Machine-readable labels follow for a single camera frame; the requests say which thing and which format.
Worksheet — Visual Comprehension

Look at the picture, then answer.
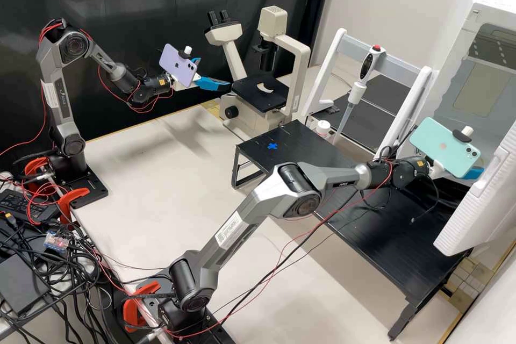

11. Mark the left wrist camera phone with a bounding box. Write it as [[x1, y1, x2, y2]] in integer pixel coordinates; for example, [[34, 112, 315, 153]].
[[159, 44, 201, 89]]

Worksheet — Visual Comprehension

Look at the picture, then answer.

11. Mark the orange clamp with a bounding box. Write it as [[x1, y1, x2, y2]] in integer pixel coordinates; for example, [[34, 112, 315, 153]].
[[122, 281, 163, 333], [56, 187, 92, 225], [23, 160, 54, 184]]

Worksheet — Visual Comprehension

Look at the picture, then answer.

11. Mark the black cable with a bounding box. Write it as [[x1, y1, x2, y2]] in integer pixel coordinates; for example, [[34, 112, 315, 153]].
[[409, 181, 443, 225]]

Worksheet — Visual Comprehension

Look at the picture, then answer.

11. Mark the cream microscope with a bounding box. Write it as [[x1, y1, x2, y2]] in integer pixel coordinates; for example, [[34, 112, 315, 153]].
[[203, 5, 312, 135]]

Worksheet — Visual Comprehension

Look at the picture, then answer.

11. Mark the pipette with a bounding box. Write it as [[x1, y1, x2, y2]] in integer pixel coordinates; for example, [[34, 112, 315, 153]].
[[332, 44, 387, 146]]

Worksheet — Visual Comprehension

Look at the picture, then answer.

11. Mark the small circuit board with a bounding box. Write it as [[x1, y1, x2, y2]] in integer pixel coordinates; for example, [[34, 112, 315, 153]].
[[43, 232, 68, 251]]

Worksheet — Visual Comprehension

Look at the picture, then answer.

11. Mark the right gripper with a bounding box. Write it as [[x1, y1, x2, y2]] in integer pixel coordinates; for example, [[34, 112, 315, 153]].
[[429, 160, 485, 181]]

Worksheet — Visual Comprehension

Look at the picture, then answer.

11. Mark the black power adapter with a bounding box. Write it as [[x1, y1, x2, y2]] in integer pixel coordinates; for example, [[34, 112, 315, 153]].
[[0, 190, 54, 225]]

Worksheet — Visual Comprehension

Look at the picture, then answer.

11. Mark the black platform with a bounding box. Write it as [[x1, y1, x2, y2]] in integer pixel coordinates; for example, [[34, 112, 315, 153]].
[[362, 71, 422, 119], [308, 92, 402, 155], [310, 176, 475, 341], [231, 119, 357, 191]]

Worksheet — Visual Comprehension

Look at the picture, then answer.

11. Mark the black flat box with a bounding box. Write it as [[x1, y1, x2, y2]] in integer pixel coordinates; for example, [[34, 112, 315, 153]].
[[0, 252, 50, 316]]

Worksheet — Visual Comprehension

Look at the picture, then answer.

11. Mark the wrist camera phone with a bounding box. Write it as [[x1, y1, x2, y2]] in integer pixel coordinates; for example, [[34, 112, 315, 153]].
[[159, 44, 201, 89], [409, 117, 483, 179]]

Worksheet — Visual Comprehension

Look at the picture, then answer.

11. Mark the right wrist camera phone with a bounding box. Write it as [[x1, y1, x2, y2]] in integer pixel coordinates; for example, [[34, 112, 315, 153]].
[[409, 117, 483, 179]]

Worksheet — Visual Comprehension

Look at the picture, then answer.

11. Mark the black mounting plate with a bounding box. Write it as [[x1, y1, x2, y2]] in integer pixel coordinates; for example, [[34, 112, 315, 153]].
[[60, 168, 110, 211], [159, 311, 233, 344]]

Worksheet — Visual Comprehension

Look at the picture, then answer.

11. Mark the incubator door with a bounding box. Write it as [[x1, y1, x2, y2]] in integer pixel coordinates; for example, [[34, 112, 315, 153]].
[[433, 120, 516, 257]]

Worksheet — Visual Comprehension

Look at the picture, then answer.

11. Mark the white pipette stand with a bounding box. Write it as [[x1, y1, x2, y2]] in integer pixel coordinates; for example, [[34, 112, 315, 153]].
[[301, 27, 433, 159]]

